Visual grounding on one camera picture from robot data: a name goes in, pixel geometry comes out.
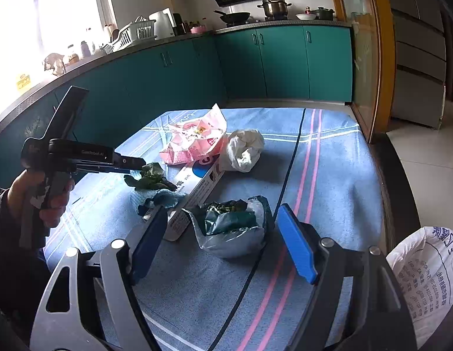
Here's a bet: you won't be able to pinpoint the white bowl on counter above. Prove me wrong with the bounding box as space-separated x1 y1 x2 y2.
296 13 316 21

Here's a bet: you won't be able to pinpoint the black small pot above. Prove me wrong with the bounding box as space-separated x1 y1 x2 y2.
311 6 334 21

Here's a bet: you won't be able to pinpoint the person's left hand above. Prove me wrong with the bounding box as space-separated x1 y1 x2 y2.
7 170 75 228

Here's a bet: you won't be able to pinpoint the steel stock pot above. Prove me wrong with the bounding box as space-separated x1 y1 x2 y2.
258 0 291 21

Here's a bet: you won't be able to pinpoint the white lined trash basket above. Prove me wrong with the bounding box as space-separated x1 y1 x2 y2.
386 227 453 350

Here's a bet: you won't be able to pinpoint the white dish rack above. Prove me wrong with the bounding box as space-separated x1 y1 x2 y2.
103 20 157 54

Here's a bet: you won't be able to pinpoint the blue striped tablecloth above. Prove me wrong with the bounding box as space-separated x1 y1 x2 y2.
44 109 383 350

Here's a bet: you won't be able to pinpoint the white blue toothpaste box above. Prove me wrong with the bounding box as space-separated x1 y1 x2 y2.
164 155 223 242

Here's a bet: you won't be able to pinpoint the black wok pan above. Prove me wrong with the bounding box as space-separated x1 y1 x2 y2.
215 10 250 27

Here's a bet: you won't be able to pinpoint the teal lower kitchen cabinets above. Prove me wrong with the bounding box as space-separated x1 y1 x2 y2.
0 21 353 187

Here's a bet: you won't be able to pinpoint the green clear snack bag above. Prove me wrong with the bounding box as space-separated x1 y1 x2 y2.
183 196 274 259

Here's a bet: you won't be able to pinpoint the grey multi-door refrigerator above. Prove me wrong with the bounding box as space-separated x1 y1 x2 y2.
390 0 446 128

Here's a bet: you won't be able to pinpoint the light blue face mask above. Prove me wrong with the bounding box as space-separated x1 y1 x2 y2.
131 189 185 216

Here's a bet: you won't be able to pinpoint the pink bowl on counter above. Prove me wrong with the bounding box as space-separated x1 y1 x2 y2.
190 25 207 34

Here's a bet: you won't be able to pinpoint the white tissue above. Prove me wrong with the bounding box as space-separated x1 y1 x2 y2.
219 129 265 173

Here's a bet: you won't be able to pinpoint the white electric kettle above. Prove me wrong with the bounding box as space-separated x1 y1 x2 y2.
149 8 175 40

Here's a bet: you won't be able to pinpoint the wooden sliding door frame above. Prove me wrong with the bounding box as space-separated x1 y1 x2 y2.
333 0 396 143

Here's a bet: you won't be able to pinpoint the pink plastic wrapper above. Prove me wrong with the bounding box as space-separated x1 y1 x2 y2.
159 104 227 165

